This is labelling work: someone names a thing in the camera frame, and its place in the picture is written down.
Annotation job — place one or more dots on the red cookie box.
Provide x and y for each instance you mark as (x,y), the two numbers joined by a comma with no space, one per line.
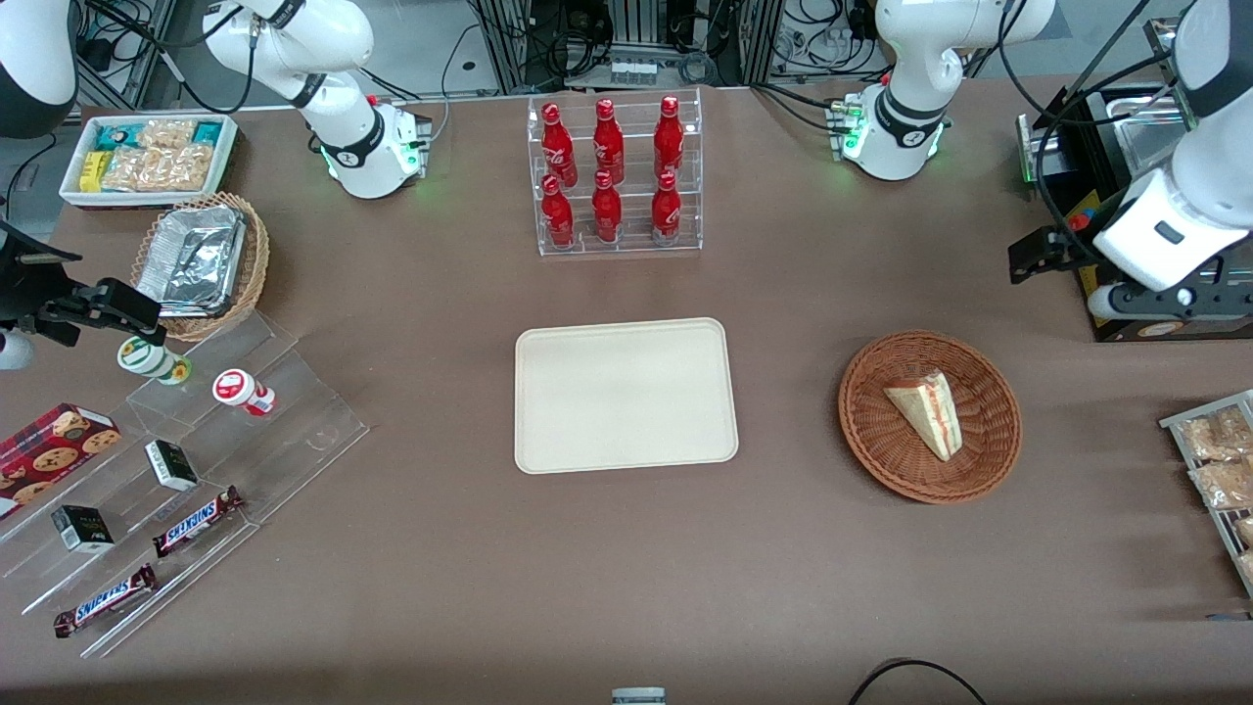
(49,455)

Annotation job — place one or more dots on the black food warmer machine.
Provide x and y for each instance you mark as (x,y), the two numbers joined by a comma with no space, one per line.
(1136,127)

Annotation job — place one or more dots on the round brown wicker basket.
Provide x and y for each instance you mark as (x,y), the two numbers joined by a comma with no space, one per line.
(881,441)

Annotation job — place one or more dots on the beige plastic serving tray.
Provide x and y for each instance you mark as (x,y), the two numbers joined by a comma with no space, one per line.
(626,397)

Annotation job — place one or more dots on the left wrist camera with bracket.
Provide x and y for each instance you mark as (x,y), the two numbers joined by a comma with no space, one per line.
(1175,302)

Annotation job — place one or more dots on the clear acrylic step shelf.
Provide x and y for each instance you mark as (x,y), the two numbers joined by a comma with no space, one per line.
(294,431)

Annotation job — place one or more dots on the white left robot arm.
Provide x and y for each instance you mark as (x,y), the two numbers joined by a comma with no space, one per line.
(896,117)

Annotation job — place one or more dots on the grey power strip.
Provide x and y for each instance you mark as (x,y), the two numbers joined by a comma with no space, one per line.
(633,71)

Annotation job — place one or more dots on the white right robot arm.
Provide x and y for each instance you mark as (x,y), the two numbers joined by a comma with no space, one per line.
(357,147)

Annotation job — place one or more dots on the small grey device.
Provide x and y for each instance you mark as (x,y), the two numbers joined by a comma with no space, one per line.
(638,696)

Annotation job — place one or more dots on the red cola bottle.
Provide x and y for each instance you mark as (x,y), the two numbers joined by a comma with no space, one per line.
(557,147)
(666,211)
(557,215)
(608,142)
(606,211)
(669,137)

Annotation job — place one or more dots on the triangular sandwich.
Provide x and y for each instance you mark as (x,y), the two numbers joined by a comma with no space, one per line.
(928,411)

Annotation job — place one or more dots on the clear bag of snacks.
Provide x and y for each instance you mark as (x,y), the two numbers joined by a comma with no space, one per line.
(1214,436)
(1224,485)

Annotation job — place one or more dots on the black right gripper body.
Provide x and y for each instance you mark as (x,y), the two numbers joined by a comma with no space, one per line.
(22,291)

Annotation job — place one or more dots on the small black box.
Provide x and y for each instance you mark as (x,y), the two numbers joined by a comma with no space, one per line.
(83,529)
(171,465)

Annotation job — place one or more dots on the white rectangular snack bin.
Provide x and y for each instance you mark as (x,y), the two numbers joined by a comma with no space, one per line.
(73,191)

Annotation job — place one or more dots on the teal snack packet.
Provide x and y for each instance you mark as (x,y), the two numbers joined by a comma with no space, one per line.
(114,137)

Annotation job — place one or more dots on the Snickers chocolate bar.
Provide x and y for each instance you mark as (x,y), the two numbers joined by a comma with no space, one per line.
(106,599)
(196,522)

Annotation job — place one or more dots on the light wicker basket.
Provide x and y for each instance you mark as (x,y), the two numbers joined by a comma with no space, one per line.
(250,279)

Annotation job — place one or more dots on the yellow snack packet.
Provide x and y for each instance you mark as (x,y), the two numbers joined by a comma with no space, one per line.
(92,171)

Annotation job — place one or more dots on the stack of foil containers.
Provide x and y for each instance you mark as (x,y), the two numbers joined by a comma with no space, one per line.
(191,259)

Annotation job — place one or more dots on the clear bag of crackers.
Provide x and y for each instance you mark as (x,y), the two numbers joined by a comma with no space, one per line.
(162,168)

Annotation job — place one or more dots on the red capped yogurt bottle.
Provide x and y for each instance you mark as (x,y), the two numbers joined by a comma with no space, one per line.
(240,390)

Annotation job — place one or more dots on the clear acrylic bottle rack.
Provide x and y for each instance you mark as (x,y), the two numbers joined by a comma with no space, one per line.
(636,245)

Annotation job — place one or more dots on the green capped yogurt bottle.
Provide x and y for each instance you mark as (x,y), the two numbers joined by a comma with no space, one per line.
(149,358)

